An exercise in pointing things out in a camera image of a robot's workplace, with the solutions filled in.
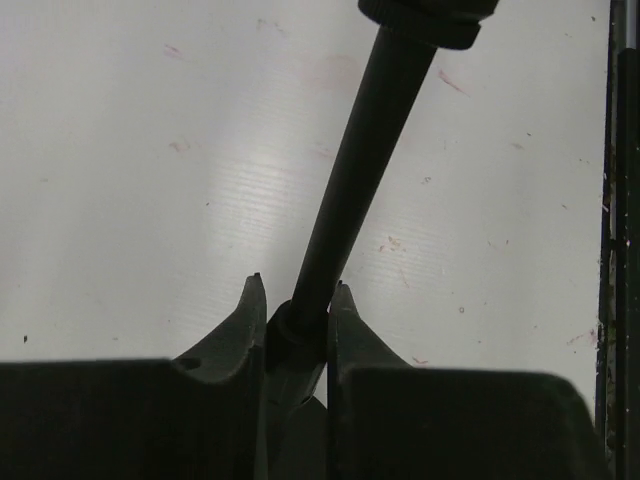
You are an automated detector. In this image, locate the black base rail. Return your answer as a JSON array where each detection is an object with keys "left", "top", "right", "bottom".
[{"left": 596, "top": 1, "right": 639, "bottom": 479}]

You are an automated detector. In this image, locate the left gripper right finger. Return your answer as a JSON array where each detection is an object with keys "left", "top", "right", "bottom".
[{"left": 327, "top": 284, "right": 610, "bottom": 479}]

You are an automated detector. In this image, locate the black round-base stand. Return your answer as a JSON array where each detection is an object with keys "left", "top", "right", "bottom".
[{"left": 265, "top": 0, "right": 498, "bottom": 467}]

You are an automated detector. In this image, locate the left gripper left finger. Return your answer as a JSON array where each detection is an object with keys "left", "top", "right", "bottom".
[{"left": 1, "top": 275, "right": 268, "bottom": 479}]

